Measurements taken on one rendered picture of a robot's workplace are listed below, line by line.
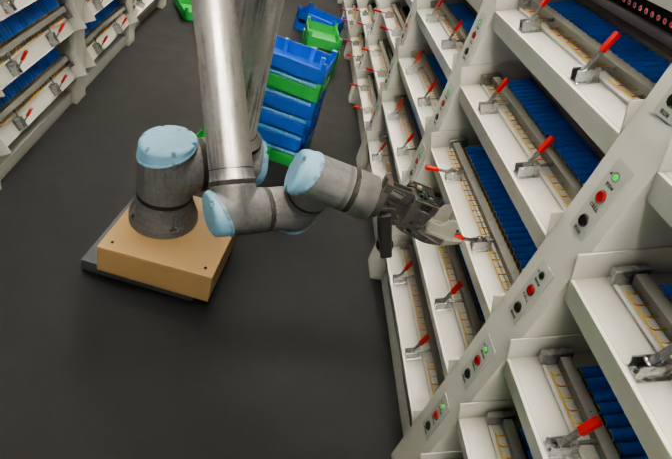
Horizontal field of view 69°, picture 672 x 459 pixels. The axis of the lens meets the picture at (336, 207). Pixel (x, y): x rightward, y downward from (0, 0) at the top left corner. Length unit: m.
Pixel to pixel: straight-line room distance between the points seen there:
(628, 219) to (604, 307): 0.12
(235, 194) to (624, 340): 0.66
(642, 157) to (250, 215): 0.64
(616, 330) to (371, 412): 0.80
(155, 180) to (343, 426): 0.79
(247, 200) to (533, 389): 0.59
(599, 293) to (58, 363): 1.16
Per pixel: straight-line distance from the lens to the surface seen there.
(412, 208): 0.94
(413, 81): 1.83
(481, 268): 1.05
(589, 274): 0.81
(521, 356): 0.92
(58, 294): 1.51
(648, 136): 0.75
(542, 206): 0.93
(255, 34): 1.18
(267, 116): 2.05
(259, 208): 0.94
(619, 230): 0.77
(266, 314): 1.49
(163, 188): 1.35
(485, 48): 1.33
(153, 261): 1.38
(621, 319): 0.77
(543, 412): 0.87
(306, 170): 0.88
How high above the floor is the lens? 1.13
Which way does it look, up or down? 35 degrees down
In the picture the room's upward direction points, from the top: 20 degrees clockwise
